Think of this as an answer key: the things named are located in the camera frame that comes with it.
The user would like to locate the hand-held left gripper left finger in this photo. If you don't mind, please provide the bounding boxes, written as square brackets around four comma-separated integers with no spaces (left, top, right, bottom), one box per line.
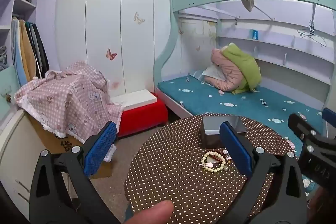
[29,121,121,224]

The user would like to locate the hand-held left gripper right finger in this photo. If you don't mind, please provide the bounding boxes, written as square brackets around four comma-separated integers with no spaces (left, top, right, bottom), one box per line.
[219,121,307,224]

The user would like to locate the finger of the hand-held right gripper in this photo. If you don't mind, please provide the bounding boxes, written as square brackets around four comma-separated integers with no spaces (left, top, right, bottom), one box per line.
[288,113,319,146]
[322,108,336,123]

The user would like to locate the dark red bead bracelet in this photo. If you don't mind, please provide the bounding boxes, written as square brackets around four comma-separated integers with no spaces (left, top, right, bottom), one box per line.
[210,153,229,162]

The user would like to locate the cream bead bracelet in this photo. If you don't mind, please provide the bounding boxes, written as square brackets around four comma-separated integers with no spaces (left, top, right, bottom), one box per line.
[202,151,227,173]

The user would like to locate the grey metal tin box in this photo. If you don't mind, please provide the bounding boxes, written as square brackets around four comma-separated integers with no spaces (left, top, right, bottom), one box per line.
[201,115,247,149]

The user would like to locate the person's left hand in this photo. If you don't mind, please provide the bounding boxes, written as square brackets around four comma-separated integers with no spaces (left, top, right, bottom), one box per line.
[123,200,174,224]

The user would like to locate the teal candy print bed cover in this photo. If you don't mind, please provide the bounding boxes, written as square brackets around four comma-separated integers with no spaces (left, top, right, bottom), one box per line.
[157,74,330,155]

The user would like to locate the cardboard box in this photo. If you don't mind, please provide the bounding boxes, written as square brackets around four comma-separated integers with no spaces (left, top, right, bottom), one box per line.
[28,109,114,179]

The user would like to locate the red storage ottoman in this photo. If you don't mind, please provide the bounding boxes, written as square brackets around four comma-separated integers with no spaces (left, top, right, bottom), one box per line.
[117,98,168,138]

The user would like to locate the white board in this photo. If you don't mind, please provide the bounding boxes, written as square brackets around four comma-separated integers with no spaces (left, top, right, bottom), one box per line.
[110,89,158,111]

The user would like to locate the pink bear print cloth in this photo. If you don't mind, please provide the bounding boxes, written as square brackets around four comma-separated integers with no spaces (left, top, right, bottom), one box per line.
[14,61,124,165]

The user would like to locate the brown polka dot tablecloth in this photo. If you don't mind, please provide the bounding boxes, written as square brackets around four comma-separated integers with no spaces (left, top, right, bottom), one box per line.
[125,114,298,220]

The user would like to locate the green quilt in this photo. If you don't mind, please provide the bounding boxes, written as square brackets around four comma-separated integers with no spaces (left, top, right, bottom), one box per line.
[222,43,262,95]

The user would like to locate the pink quilt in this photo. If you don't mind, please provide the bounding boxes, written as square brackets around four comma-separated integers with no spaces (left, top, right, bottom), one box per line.
[203,49,250,92]

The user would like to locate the white pillow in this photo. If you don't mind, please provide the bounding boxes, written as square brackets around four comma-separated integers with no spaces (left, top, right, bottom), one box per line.
[193,64,227,83]

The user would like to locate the white low cabinet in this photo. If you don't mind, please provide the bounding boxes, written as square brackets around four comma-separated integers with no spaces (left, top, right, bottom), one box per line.
[0,109,79,216]

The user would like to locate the bee sticker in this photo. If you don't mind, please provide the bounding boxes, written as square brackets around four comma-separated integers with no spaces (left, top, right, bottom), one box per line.
[1,91,13,104]

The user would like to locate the white wardrobe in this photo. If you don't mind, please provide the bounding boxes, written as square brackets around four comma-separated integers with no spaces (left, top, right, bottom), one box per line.
[56,0,184,98]

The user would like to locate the row of hanging clothes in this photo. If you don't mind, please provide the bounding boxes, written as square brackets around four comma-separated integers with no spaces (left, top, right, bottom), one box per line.
[11,18,50,86]

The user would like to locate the cream butterfly sticker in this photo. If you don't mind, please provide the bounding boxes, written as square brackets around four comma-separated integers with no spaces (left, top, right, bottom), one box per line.
[133,12,146,25]

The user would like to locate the white open shelf unit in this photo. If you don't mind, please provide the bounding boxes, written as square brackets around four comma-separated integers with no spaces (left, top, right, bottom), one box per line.
[0,0,46,71]

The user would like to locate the wire clothes hanger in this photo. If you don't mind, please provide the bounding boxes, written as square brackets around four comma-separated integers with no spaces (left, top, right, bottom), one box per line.
[297,28,327,47]

